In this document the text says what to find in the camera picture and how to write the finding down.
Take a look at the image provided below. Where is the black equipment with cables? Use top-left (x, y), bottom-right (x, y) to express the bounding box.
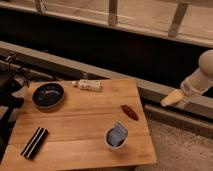
top-left (0, 54), bottom-right (29, 162)

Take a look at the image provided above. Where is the dark blue bowl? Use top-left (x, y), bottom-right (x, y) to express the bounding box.
top-left (32, 83), bottom-right (64, 108)

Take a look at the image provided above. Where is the white cup with blue cloth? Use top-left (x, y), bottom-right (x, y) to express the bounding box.
top-left (104, 122), bottom-right (128, 150)

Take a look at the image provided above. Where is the dried red chili pepper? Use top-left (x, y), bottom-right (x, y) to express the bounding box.
top-left (121, 105), bottom-right (139, 121)

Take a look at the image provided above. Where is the cream paddle gripper finger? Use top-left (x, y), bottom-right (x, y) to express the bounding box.
top-left (161, 89), bottom-right (184, 107)

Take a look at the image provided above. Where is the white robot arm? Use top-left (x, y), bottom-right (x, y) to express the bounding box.
top-left (161, 49), bottom-right (213, 107)

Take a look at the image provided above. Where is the white plastic bottle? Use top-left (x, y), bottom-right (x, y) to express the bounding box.
top-left (72, 79), bottom-right (101, 92)

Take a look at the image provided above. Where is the black white striped box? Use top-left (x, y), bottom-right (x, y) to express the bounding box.
top-left (21, 127), bottom-right (48, 160)

